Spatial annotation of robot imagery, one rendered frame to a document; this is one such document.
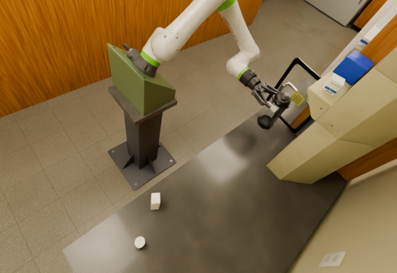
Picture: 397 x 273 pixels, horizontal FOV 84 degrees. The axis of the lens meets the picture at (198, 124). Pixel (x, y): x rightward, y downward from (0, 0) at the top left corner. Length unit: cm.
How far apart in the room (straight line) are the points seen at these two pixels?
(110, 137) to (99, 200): 62
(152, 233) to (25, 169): 157
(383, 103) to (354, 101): 8
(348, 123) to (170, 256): 91
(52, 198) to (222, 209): 152
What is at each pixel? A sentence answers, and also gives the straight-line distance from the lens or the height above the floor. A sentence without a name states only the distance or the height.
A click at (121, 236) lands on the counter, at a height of 94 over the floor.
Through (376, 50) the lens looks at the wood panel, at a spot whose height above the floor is 162.
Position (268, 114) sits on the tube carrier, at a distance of 133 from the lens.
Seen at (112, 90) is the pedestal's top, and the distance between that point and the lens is 153.
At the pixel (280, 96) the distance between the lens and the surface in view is 129.
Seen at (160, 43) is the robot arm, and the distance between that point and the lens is 109.
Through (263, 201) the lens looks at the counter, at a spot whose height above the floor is 94.
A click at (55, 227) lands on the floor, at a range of 221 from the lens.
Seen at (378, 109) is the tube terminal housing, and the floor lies 161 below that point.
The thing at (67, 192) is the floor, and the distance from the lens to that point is 226.
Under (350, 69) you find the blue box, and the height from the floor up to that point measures 156.
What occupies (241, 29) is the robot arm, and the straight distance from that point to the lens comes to 137.
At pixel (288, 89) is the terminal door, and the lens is 149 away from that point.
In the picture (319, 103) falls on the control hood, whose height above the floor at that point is 149.
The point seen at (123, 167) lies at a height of 4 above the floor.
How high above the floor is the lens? 207
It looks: 54 degrees down
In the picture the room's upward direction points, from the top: 20 degrees clockwise
